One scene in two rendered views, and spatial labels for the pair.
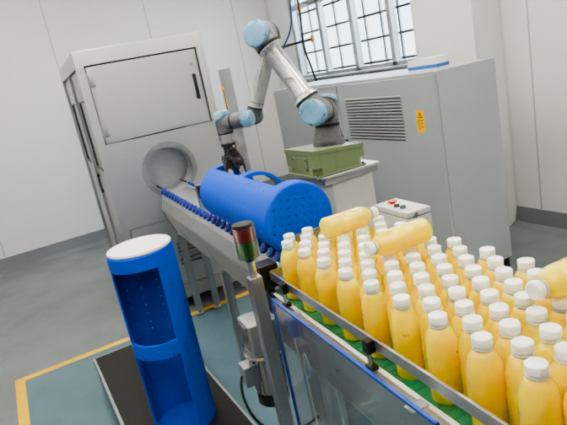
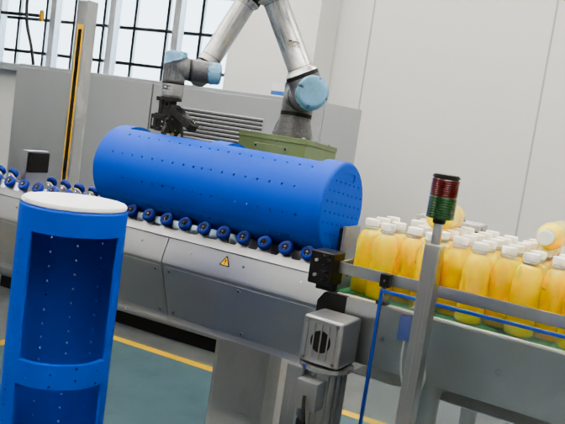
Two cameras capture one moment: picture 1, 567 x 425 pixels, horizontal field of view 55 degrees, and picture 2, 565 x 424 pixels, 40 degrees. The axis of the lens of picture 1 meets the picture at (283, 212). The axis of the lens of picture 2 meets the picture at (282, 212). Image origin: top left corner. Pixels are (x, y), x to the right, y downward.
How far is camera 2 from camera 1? 1.53 m
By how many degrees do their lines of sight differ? 38
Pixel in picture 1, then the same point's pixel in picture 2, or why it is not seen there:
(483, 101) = (346, 154)
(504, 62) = not seen: hidden behind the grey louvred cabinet
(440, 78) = (327, 112)
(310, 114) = (313, 93)
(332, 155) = (316, 151)
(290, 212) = (338, 198)
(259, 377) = (324, 400)
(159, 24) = not seen: outside the picture
